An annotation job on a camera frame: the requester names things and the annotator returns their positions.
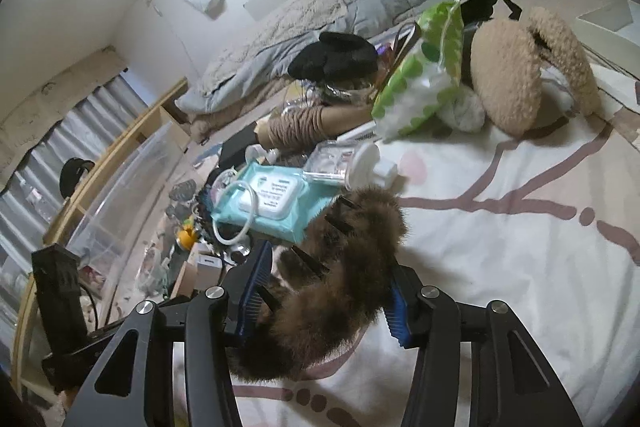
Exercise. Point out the clear bottle white cap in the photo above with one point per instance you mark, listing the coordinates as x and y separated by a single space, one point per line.
350 164

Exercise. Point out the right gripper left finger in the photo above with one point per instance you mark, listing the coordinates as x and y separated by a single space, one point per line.
131 382

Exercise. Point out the beige yarn cone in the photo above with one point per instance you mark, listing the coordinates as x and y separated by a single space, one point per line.
304 128

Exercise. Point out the white ring headband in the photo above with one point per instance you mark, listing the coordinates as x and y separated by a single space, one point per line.
230 212

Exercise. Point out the beige plush sheep toy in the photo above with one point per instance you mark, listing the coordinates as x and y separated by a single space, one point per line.
501 78

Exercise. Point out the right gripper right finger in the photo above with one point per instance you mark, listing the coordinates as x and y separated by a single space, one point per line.
513 384

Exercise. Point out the black visor cap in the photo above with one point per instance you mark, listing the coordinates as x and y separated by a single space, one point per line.
71 174

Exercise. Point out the brown furry headband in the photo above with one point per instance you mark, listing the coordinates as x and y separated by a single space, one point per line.
327 289

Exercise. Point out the grey curtain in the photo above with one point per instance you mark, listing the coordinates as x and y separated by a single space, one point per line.
32 193

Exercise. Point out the blue wet wipes pack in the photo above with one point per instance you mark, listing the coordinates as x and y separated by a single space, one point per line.
287 201

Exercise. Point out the clear plastic storage bin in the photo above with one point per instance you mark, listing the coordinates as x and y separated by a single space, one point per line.
105 237

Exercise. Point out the wooden shelf unit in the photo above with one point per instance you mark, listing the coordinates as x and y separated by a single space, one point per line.
26 375

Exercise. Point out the green dotted white bag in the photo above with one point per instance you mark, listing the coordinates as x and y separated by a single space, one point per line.
427 76

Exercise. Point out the black fuzzy hat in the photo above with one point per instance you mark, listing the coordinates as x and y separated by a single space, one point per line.
335 57

